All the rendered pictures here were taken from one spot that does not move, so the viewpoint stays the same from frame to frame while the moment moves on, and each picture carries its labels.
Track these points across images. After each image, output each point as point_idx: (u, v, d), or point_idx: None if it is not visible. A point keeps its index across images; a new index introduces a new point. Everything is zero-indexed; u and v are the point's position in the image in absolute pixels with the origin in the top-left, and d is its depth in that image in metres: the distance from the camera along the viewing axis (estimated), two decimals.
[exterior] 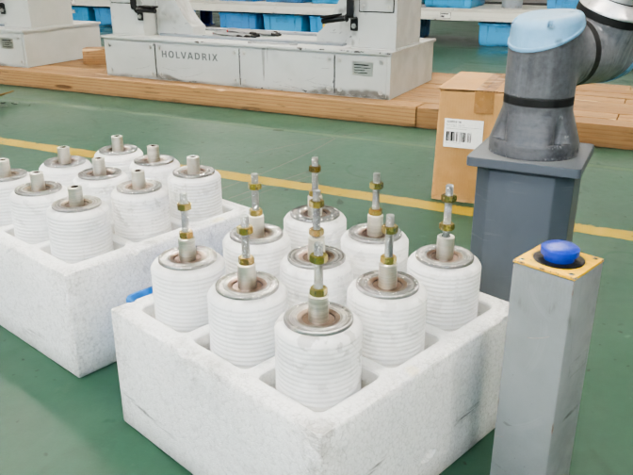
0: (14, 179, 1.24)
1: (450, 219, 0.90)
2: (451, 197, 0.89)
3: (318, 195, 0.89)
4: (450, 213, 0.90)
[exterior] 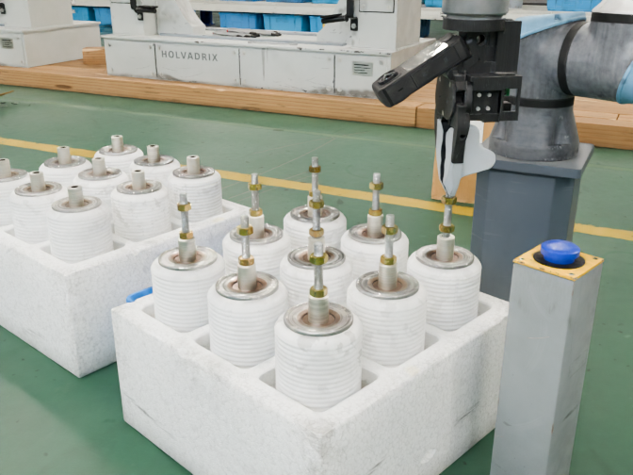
0: (14, 179, 1.24)
1: (445, 221, 0.91)
2: (442, 196, 0.90)
3: (318, 195, 0.89)
4: (444, 214, 0.90)
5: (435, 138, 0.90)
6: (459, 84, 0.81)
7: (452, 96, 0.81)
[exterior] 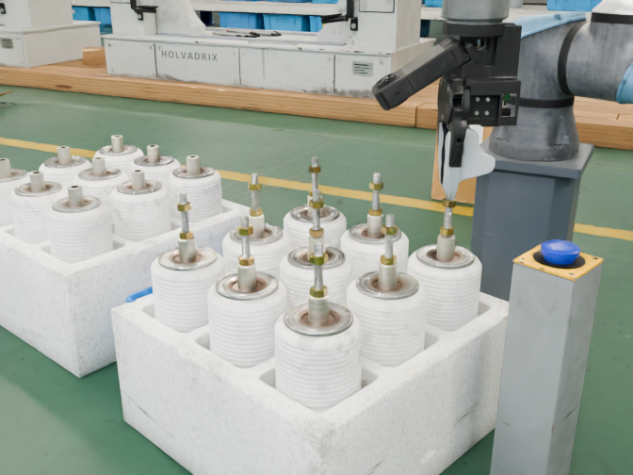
0: (14, 179, 1.24)
1: (449, 223, 0.91)
2: (447, 202, 0.89)
3: (318, 195, 0.89)
4: (449, 218, 0.90)
5: (437, 141, 0.91)
6: (456, 88, 0.81)
7: (449, 100, 0.82)
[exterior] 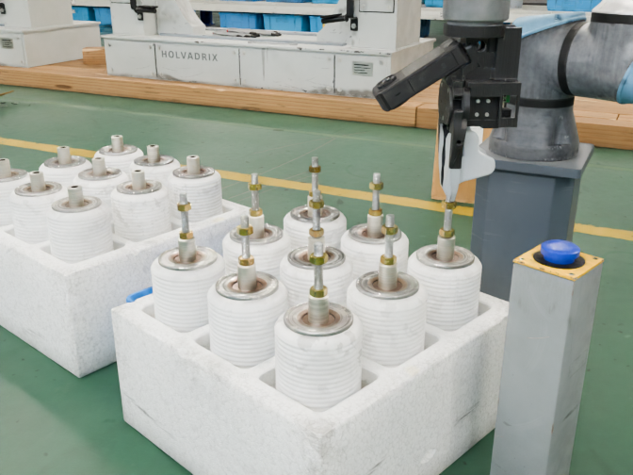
0: (14, 179, 1.24)
1: (444, 223, 0.91)
2: (446, 199, 0.91)
3: (318, 195, 0.89)
4: (444, 218, 0.91)
5: (438, 142, 0.91)
6: (456, 90, 0.81)
7: (449, 102, 0.82)
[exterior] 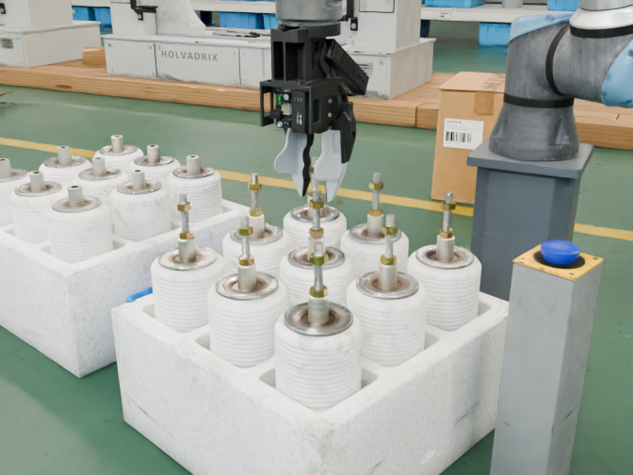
0: (14, 179, 1.24)
1: (446, 226, 0.91)
2: (442, 203, 0.90)
3: (318, 195, 0.89)
4: (446, 221, 0.90)
5: (349, 149, 0.86)
6: None
7: None
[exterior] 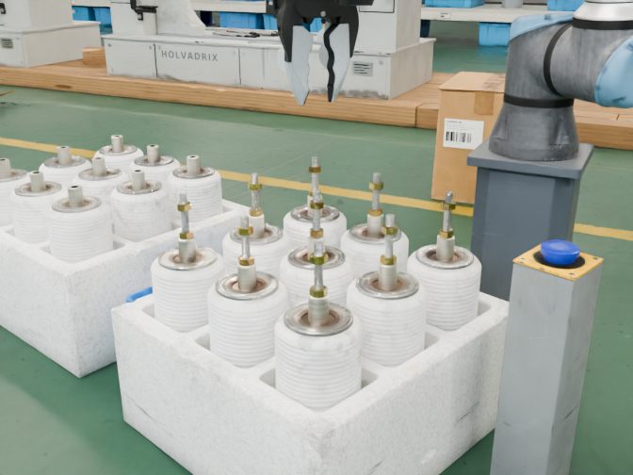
0: (14, 179, 1.24)
1: (446, 226, 0.91)
2: (442, 203, 0.90)
3: (316, 193, 0.90)
4: (446, 221, 0.90)
5: (289, 49, 0.80)
6: None
7: None
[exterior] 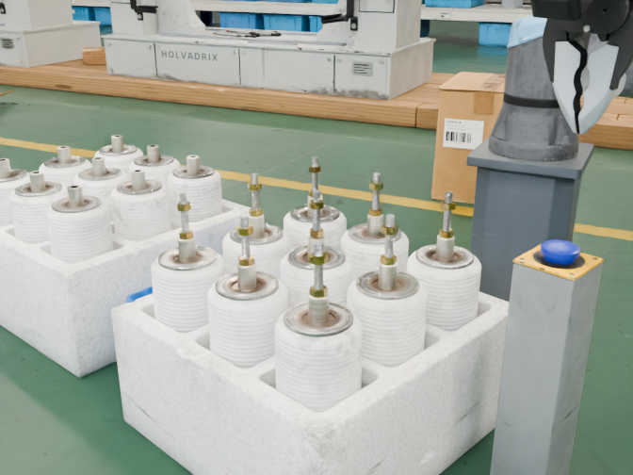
0: (14, 179, 1.24)
1: (446, 226, 0.91)
2: (442, 203, 0.90)
3: (316, 193, 0.90)
4: (446, 221, 0.90)
5: (550, 68, 0.71)
6: None
7: (625, 1, 0.64)
